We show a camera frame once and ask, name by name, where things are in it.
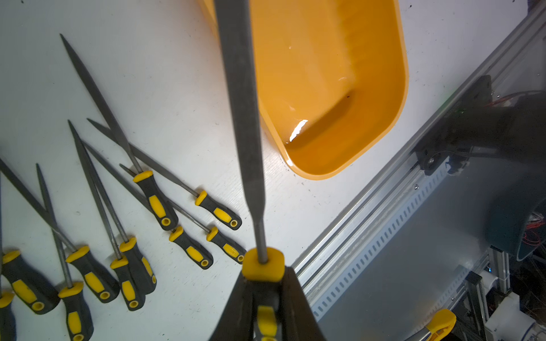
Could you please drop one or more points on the file tool on table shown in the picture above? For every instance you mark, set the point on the file tool on table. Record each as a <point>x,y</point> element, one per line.
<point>99,280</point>
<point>139,266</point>
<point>193,249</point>
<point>133,297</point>
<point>78,316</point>

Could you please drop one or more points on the yellow plastic storage tray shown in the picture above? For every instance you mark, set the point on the yellow plastic storage tray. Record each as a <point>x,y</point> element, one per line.
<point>332,79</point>

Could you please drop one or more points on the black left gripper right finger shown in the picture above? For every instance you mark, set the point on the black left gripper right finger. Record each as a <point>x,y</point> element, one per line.
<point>297,319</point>

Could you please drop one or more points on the file tool moved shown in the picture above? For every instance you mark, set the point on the file tool moved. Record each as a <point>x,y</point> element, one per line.
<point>202,199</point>
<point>144,179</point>
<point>214,235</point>
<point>236,40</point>

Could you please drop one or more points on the aluminium front rail frame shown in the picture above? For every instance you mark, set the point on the aluminium front rail frame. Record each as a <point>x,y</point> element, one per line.
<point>364,228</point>

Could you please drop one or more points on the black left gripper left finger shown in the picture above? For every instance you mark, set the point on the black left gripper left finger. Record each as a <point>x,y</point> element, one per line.
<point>236,321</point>

